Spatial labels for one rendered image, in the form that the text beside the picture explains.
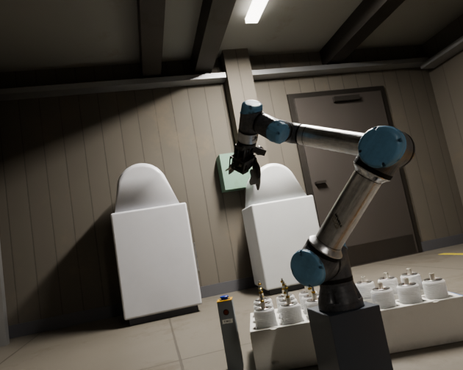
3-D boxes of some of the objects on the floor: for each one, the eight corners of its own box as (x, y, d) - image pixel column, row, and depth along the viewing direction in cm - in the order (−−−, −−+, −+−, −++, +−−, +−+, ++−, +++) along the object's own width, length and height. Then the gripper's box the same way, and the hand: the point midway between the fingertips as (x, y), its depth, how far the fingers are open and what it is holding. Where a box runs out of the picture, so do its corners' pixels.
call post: (243, 370, 171) (231, 299, 175) (228, 373, 172) (216, 302, 176) (244, 365, 178) (232, 297, 182) (228, 367, 179) (217, 299, 183)
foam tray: (474, 339, 160) (464, 296, 163) (383, 355, 160) (373, 311, 163) (428, 318, 199) (420, 283, 201) (355, 331, 199) (347, 296, 201)
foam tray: (347, 360, 162) (339, 316, 164) (256, 375, 163) (249, 332, 165) (329, 335, 200) (322, 300, 202) (256, 347, 201) (250, 313, 204)
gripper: (218, 135, 144) (214, 178, 156) (260, 156, 135) (253, 200, 147) (232, 128, 150) (228, 169, 162) (273, 147, 141) (266, 190, 152)
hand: (244, 181), depth 156 cm, fingers open, 14 cm apart
